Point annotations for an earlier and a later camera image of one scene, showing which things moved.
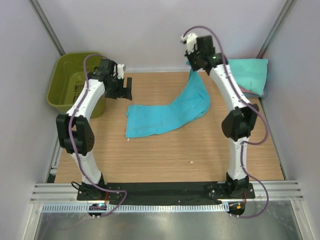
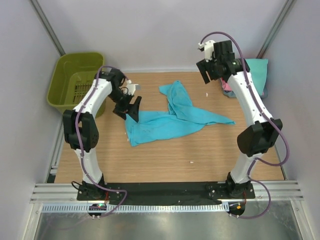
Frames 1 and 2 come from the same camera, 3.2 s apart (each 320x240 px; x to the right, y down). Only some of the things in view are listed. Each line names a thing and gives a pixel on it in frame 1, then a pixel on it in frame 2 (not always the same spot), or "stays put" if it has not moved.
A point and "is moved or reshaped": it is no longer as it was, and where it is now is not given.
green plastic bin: (69, 78) stays put
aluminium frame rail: (68, 192) stays put
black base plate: (123, 192) stays put
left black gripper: (122, 90) -> (127, 106)
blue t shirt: (194, 103) is moved or reshaped
